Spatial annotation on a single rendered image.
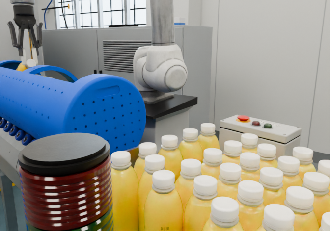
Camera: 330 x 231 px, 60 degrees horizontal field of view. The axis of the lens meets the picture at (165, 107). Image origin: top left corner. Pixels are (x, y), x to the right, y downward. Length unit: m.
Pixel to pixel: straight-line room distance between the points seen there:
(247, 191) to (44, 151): 0.34
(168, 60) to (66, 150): 1.03
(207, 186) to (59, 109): 0.48
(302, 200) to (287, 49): 2.97
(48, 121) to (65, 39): 2.79
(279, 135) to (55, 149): 0.64
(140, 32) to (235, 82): 1.45
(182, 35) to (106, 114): 1.70
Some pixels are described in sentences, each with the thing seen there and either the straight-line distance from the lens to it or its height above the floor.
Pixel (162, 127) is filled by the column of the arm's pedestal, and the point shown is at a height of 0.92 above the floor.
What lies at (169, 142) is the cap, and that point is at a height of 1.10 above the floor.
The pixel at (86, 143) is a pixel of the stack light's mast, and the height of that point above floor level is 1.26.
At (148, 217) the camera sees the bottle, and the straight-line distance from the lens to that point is 0.53.
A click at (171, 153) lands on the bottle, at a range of 0.68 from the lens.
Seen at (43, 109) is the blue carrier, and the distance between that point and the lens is 0.90.
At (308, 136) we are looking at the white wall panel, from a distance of 3.49.
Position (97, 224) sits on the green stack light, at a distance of 0.22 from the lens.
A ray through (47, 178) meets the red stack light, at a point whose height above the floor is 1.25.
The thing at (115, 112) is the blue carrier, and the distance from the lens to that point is 0.85.
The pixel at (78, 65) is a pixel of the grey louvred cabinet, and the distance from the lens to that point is 3.44.
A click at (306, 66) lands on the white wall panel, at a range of 3.36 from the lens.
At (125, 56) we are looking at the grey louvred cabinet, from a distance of 2.86.
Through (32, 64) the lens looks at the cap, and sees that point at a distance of 1.32.
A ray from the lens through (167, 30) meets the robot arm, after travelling 1.25.
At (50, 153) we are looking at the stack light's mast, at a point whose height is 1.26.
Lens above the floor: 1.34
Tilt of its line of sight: 14 degrees down
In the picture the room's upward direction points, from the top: straight up
